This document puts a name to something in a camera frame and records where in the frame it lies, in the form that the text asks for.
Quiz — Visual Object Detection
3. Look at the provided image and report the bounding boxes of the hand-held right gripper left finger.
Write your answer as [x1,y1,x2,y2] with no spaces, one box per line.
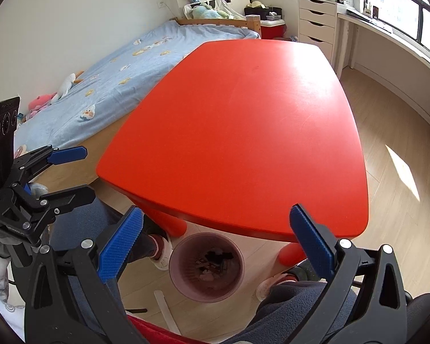
[23,205,146,344]

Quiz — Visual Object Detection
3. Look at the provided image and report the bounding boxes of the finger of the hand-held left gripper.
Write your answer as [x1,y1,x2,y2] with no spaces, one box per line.
[12,144,88,180]
[21,184,97,220]

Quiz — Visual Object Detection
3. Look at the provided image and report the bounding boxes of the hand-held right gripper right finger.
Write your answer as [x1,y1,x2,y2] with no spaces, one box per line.
[290,204,408,344]

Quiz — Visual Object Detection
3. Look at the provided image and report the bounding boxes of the pink plastic waste bin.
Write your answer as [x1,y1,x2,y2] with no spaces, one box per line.
[168,232,245,302]

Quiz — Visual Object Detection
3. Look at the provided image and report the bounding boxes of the person's left leg dark trousers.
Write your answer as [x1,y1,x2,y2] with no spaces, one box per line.
[48,196,170,259]

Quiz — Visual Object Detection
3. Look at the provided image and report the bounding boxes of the person's leg dark trousers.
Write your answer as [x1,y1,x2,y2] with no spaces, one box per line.
[48,196,170,259]
[232,279,359,344]

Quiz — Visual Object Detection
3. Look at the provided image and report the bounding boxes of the white pink shoe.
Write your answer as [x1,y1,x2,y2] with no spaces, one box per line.
[150,234,173,270]
[256,273,299,302]

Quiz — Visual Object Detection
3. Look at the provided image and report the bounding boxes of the pink plush toy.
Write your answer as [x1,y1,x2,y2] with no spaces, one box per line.
[28,93,58,114]

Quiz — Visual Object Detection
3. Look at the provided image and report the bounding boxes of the white goose plush toy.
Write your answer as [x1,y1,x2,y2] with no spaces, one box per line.
[52,73,85,103]

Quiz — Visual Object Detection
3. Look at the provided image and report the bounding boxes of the person's right leg dark trousers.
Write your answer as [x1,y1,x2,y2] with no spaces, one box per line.
[232,279,359,344]

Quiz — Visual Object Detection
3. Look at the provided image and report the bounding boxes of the white strip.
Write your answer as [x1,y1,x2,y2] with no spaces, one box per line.
[153,290,182,337]

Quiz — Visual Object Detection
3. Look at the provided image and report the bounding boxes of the bed with blue sheet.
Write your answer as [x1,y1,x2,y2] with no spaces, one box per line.
[13,16,262,187]

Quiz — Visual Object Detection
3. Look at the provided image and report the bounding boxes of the red table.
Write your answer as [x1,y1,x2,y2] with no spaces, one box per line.
[96,39,370,266]

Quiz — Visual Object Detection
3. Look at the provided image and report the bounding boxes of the blue green plush toy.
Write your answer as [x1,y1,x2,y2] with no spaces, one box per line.
[191,3,230,19]

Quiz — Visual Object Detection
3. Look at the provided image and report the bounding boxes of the white window desk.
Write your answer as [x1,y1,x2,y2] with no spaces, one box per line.
[336,7,430,140]

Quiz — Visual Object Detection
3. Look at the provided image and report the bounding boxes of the red cooler box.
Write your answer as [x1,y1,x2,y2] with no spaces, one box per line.
[260,19,286,40]

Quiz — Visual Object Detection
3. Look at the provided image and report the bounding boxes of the white drawer unit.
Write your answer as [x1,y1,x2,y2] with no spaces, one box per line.
[298,0,337,63]

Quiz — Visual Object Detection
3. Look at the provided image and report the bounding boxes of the black bag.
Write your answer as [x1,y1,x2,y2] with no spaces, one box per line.
[244,6,284,22]

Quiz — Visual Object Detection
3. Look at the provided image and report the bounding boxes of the black framed window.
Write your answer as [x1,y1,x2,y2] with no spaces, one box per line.
[292,0,430,51]

